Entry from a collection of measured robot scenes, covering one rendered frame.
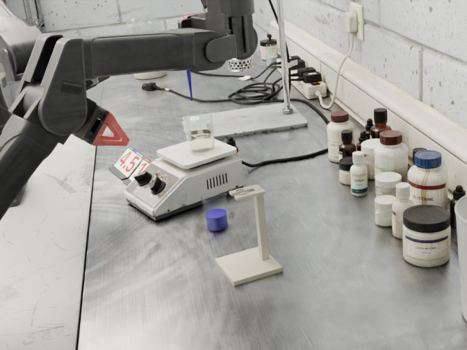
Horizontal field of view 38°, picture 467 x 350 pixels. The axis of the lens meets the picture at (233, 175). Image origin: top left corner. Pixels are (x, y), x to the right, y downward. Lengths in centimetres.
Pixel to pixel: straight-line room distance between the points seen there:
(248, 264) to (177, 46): 34
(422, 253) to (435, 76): 44
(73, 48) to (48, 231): 48
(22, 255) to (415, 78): 83
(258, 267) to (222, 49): 33
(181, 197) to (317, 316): 42
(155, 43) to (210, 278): 36
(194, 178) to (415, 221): 43
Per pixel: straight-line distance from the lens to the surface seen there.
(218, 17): 104
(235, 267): 103
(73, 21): 369
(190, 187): 123
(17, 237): 128
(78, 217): 130
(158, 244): 115
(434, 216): 101
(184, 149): 131
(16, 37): 119
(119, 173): 147
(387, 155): 122
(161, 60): 97
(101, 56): 92
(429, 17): 134
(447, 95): 130
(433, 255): 101
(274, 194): 128
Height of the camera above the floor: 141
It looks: 22 degrees down
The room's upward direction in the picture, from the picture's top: 6 degrees counter-clockwise
